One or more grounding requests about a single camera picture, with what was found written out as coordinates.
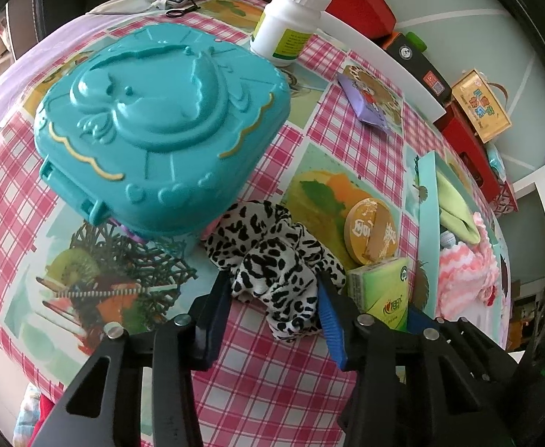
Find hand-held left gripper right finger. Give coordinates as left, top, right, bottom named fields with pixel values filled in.
left=316, top=272, right=493, bottom=447

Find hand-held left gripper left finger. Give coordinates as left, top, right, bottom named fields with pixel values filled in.
left=32, top=267, right=233, bottom=447

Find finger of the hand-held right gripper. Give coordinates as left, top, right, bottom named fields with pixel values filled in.
left=407, top=307, right=521, bottom=385

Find pink ruffled cloth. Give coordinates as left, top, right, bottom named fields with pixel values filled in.
left=433, top=212, right=503, bottom=322

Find leopard print cloth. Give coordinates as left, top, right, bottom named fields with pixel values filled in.
left=201, top=200, right=348, bottom=344

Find green tissue pack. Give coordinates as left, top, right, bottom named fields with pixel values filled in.
left=348, top=257, right=410, bottom=331

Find round yellow tin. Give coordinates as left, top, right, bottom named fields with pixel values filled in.
left=344, top=198, right=399, bottom=267

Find light green cloth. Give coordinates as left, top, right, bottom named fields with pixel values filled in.
left=436, top=170, right=482, bottom=245

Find red patterned box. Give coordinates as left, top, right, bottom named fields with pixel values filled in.
left=487, top=181, right=517, bottom=215

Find blue wet wipes pack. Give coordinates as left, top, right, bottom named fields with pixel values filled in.
left=484, top=144, right=508, bottom=182

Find red gift box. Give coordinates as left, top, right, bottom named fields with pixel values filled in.
left=433, top=102, right=508, bottom=201

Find teal plastic case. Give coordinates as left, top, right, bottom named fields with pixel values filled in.
left=33, top=27, right=292, bottom=238

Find purple snack packet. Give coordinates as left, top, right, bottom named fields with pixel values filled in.
left=338, top=65, right=406, bottom=135

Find black box with orange label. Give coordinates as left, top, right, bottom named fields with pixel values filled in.
left=384, top=32, right=452, bottom=103

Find white bottle with green label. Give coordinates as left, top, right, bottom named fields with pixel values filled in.
left=250, top=0, right=333, bottom=67

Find small black scissors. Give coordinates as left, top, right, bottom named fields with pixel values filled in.
left=165, top=4, right=201, bottom=19

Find cartoon gift box with handle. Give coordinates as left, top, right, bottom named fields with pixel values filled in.
left=451, top=69, right=513, bottom=144

